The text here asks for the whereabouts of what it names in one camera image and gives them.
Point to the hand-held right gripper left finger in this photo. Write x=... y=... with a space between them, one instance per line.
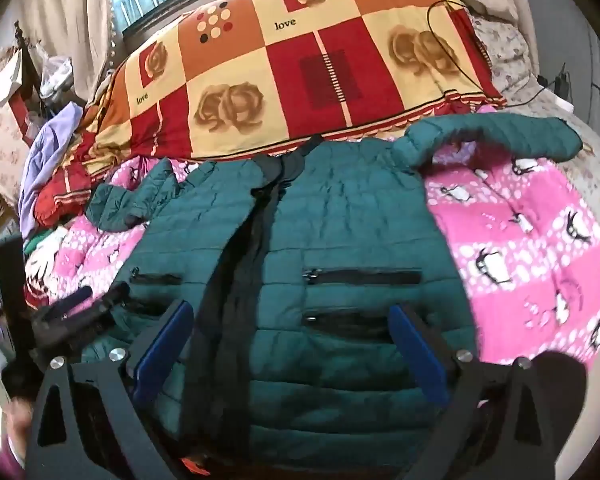
x=162 y=347

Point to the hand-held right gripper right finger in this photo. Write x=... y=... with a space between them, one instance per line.
x=415 y=345

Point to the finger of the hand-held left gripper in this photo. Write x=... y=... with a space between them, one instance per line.
x=72 y=300
x=107 y=302

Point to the green quilted jacket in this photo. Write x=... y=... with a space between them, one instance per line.
x=330 y=240

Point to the green and white cloth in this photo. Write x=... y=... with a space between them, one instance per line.
x=42 y=252

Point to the lavender cloth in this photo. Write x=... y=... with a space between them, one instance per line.
x=45 y=155

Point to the pink penguin blanket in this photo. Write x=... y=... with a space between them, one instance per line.
x=520 y=250

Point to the white paper bag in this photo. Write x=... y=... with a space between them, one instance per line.
x=10 y=77

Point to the clear plastic bag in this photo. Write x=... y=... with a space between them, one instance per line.
x=55 y=77

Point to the beige curtain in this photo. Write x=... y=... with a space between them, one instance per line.
x=75 y=15

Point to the black charger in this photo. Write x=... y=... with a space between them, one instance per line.
x=561 y=80

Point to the floral pillow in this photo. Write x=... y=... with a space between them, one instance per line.
x=505 y=50

